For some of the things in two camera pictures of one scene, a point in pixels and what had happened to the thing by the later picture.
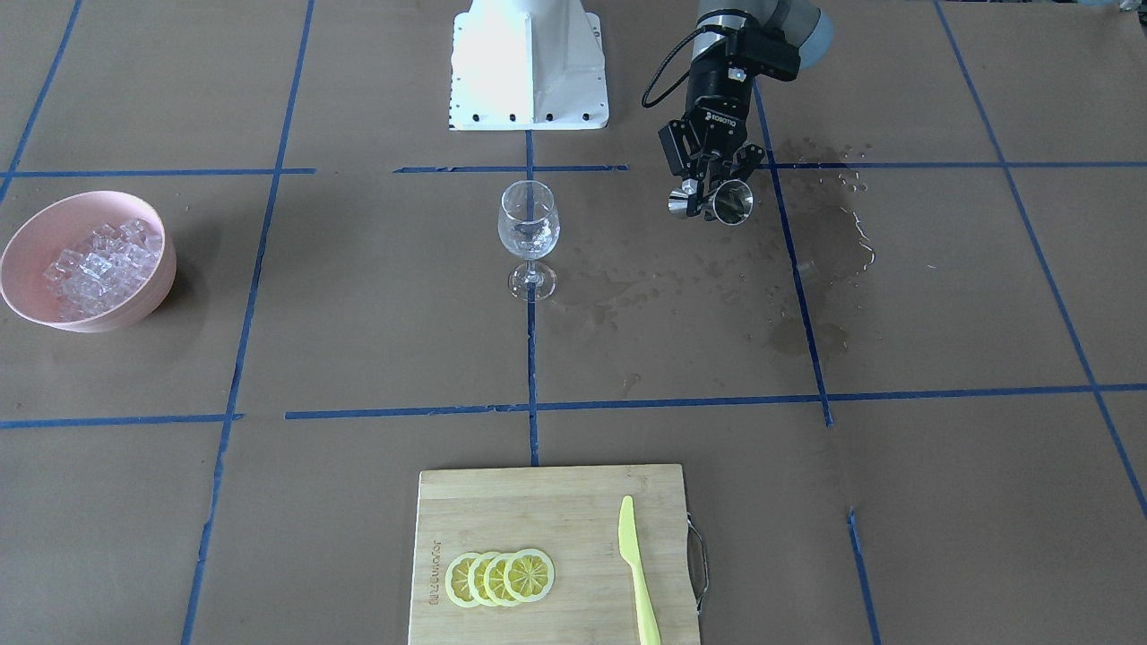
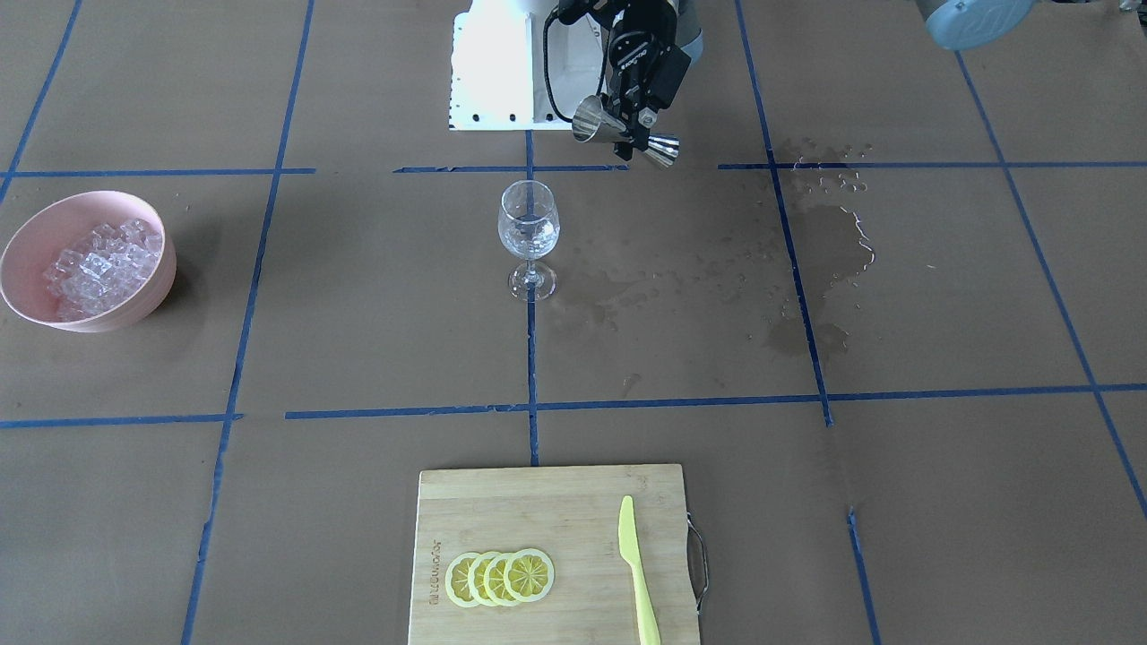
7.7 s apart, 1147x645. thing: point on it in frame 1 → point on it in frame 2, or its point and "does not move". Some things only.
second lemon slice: [494, 580] does not move
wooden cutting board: [571, 513] does not move
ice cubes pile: [89, 282] does not move
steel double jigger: [730, 201] → [593, 122]
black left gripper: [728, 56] → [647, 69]
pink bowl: [95, 262] does not move
